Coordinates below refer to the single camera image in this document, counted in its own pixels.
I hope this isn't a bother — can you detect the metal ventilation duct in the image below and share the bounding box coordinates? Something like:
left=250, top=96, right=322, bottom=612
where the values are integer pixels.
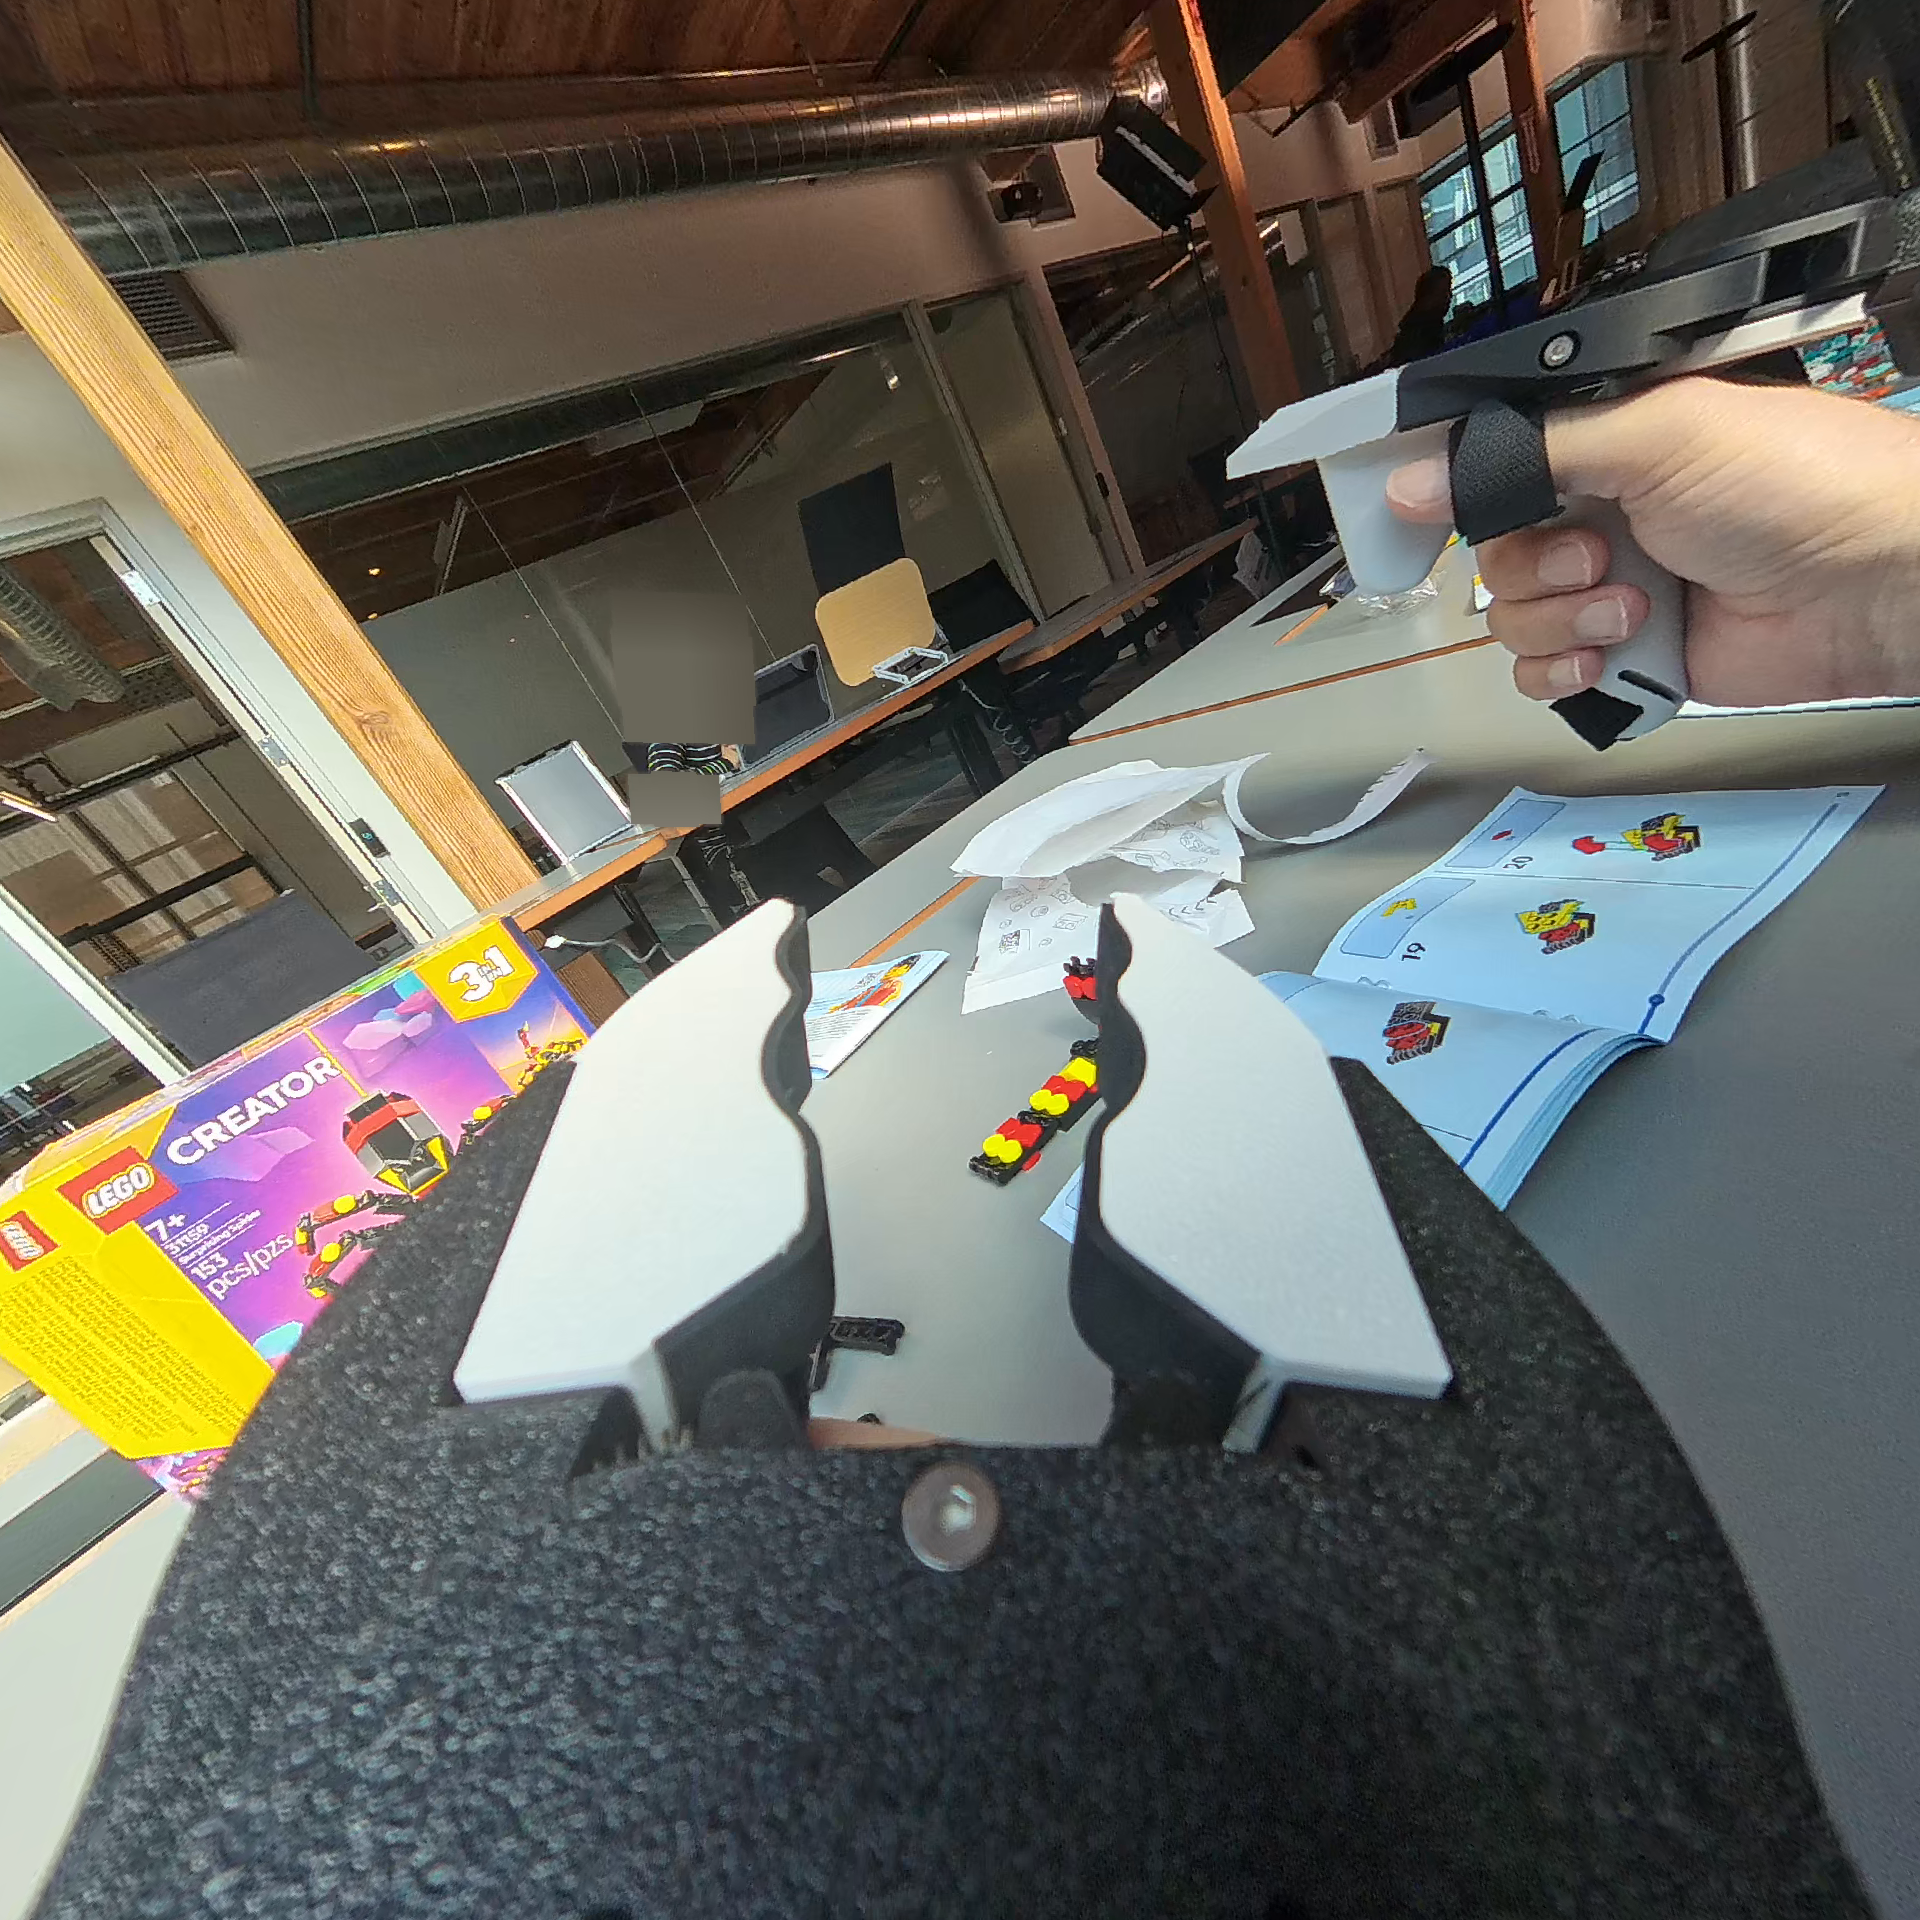
left=45, top=59, right=1172, bottom=280

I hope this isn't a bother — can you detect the long wood-edged table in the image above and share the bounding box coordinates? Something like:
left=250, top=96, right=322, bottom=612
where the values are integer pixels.
left=509, top=616, right=1037, bottom=932

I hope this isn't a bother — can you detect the colourful printed box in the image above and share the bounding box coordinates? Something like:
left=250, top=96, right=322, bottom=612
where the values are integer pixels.
left=1792, top=323, right=1920, bottom=414

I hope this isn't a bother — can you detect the white paper strip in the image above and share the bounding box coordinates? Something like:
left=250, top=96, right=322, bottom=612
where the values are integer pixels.
left=1222, top=748, right=1432, bottom=846

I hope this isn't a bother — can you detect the large window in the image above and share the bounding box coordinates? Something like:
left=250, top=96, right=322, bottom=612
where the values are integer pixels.
left=1416, top=67, right=1637, bottom=302

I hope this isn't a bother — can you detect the black office chair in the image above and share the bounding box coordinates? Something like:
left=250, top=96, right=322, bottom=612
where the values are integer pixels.
left=931, top=562, right=1037, bottom=649

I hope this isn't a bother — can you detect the torn white paper bag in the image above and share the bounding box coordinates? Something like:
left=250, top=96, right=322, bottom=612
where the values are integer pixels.
left=950, top=758, right=1254, bottom=1016

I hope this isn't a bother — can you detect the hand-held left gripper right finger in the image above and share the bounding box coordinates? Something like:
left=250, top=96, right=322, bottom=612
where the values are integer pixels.
left=1070, top=896, right=1453, bottom=1455

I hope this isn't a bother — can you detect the person's right hand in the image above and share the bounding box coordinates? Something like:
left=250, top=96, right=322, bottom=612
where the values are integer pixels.
left=1387, top=375, right=1920, bottom=707

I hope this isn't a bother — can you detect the open light blue instruction booklet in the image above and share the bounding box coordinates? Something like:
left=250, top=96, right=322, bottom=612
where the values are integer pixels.
left=1259, top=784, right=1883, bottom=1209

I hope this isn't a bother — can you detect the black wall panel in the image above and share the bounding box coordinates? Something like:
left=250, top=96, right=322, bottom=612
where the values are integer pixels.
left=799, top=462, right=906, bottom=595

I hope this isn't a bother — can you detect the colourful brick set box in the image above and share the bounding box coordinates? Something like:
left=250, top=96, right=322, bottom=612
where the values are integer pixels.
left=0, top=914, right=594, bottom=1503

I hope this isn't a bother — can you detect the wall vent grille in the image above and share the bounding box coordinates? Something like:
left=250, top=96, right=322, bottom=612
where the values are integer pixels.
left=106, top=271, right=234, bottom=361

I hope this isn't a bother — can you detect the tan backed chair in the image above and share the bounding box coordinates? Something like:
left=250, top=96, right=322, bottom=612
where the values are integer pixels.
left=813, top=558, right=950, bottom=688

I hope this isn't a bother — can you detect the glass door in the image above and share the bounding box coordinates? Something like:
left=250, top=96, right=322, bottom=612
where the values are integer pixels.
left=0, top=503, right=453, bottom=1081

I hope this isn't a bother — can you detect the black red yellow brick model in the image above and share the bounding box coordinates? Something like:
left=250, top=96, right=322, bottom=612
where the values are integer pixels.
left=966, top=951, right=1103, bottom=1187

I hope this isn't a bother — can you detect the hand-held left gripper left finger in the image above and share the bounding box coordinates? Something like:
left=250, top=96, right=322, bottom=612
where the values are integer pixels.
left=453, top=896, right=836, bottom=1455

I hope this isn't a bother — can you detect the adjoining grey table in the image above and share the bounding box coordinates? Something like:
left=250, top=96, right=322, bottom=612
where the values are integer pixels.
left=1067, top=547, right=1502, bottom=748

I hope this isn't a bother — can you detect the small closed instruction leaflet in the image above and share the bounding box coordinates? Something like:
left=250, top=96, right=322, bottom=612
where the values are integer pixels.
left=804, top=948, right=950, bottom=1079

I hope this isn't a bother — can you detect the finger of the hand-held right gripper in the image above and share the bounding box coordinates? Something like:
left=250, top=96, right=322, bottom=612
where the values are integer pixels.
left=1227, top=371, right=1412, bottom=483

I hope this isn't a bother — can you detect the reddish wooden post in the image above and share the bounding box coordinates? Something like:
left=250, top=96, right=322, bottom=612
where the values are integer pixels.
left=1147, top=0, right=1299, bottom=424

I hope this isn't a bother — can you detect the black studio light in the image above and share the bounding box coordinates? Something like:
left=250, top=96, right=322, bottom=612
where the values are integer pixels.
left=1094, top=96, right=1213, bottom=234

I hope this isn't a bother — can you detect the silver laptop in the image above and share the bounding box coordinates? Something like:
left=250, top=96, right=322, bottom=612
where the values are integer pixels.
left=498, top=743, right=639, bottom=874

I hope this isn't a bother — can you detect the light wooden post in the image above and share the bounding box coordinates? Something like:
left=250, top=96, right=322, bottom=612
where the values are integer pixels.
left=0, top=142, right=541, bottom=916

